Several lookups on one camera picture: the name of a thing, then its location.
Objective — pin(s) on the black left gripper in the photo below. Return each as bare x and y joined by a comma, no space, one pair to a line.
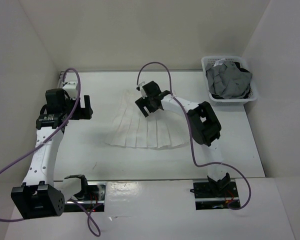
83,113

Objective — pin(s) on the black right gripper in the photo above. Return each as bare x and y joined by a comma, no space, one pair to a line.
141,103

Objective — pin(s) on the white pleated skirt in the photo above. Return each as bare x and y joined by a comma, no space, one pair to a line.
160,130

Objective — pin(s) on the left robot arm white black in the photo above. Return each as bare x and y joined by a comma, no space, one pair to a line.
37,197

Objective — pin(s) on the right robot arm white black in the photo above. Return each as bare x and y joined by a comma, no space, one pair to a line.
203,126

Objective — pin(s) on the grey skirt in basket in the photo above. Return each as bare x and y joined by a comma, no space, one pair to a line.
227,80

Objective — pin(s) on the dark garment in basket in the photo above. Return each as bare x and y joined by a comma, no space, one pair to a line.
245,70

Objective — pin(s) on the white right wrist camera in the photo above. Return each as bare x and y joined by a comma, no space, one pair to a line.
139,88

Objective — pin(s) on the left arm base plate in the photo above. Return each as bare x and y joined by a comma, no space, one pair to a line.
94,197

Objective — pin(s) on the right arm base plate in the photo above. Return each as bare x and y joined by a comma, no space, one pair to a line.
205,199

